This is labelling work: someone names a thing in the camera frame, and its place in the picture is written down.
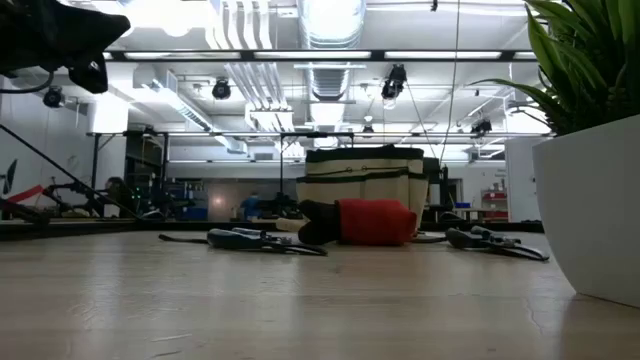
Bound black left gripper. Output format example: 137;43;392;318
0;0;132;76

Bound black pruning shears with strap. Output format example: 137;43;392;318
158;227;329;257
444;225;550;262

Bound beige green-trimmed gardening bag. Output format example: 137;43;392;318
295;144;430;235

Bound red black gardening glove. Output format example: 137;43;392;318
297;198;419;247

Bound black ceiling spotlight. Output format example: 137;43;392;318
42;85;66;109
469;117;494;139
211;76;233;101
380;63;408;101

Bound black background shelf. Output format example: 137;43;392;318
124;133;170;216

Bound black overhead rig beam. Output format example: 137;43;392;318
103;48;539;63

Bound blue storage bins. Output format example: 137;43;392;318
174;182;209;221

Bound person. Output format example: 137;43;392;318
239;192;262;221

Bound red background shelf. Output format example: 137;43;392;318
481;188;510;221

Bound green artificial plant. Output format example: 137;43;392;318
469;0;640;137

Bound white plant pot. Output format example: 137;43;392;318
531;113;640;309

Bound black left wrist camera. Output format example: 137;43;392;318
68;52;109;95

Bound black left wrist camera cable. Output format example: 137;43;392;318
0;71;55;95

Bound silver ventilation duct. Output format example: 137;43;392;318
297;0;367;101

